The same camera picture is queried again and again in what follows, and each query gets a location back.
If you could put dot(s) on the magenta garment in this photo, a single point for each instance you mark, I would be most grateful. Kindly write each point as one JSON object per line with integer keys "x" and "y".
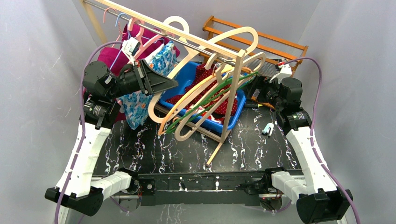
{"x": 115, "y": 59}

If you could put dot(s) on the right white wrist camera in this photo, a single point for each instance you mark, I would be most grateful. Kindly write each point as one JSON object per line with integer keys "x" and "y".
{"x": 285, "y": 72}

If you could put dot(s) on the wooden clothes rack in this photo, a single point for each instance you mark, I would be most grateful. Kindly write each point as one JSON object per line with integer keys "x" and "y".
{"x": 186, "y": 125}

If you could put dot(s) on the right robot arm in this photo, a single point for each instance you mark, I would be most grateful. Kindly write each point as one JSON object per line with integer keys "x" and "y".
{"x": 319, "y": 199}

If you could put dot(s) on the blue plastic bin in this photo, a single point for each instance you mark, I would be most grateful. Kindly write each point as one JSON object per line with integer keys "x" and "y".
{"x": 186, "y": 77}

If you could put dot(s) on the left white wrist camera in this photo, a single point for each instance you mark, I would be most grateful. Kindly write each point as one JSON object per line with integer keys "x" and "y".
{"x": 130, "y": 47}

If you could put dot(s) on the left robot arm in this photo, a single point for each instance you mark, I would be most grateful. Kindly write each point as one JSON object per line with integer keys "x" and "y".
{"x": 76, "y": 190}

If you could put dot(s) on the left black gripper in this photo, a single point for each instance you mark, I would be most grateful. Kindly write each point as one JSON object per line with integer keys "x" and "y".
{"x": 141, "y": 79}

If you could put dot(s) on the black base frame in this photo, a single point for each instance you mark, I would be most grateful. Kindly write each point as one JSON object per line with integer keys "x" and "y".
{"x": 245, "y": 187}

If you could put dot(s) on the cream wooden hanger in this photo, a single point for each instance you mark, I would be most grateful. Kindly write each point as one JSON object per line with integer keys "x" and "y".
{"x": 208, "y": 109}
{"x": 178, "y": 26}

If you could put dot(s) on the blue floral garment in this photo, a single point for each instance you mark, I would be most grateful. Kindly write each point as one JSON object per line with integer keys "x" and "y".
{"x": 134, "y": 106}

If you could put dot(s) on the green velvet hanger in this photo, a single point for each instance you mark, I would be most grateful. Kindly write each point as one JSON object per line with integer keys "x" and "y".
{"x": 212, "y": 96}

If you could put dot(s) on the black yellow marker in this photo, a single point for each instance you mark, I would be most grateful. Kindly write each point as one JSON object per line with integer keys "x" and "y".
{"x": 252, "y": 106}

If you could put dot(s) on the white plastic clip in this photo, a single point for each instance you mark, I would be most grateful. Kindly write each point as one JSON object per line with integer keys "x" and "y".
{"x": 268, "y": 130}

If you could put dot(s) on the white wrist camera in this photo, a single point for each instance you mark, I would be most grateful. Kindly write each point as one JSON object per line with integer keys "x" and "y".
{"x": 285, "y": 72}
{"x": 130, "y": 47}

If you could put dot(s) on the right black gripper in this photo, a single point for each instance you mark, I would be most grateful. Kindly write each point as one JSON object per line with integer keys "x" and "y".
{"x": 261, "y": 83}

